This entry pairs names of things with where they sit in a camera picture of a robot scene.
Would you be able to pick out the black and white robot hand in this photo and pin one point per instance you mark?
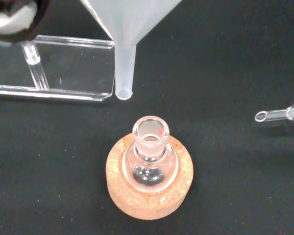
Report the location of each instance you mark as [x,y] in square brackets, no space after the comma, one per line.
[12,20]

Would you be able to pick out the clear acrylic funnel stand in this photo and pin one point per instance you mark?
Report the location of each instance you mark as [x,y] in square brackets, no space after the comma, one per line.
[73,66]

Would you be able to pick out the clear round-bottom flask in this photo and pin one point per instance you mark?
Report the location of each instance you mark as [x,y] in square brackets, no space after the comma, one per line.
[149,169]

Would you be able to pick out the clear glass weighing funnel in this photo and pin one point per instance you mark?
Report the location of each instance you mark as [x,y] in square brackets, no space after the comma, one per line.
[279,114]

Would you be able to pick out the black cloth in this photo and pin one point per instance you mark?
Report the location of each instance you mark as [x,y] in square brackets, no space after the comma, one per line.
[235,183]

